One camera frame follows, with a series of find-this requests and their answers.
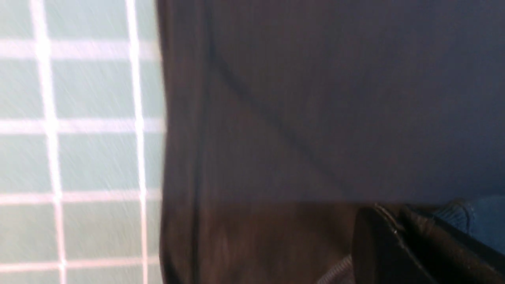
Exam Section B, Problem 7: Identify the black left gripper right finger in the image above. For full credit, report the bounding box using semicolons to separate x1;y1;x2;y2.
375;205;504;284

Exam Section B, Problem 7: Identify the green checkered table cloth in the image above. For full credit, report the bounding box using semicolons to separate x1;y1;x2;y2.
1;0;166;284

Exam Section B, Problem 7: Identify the dark gray long-sleeve shirt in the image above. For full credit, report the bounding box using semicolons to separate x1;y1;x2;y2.
157;0;505;284

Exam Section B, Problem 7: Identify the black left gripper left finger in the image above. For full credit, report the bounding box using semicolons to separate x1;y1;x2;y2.
351;206;434;284

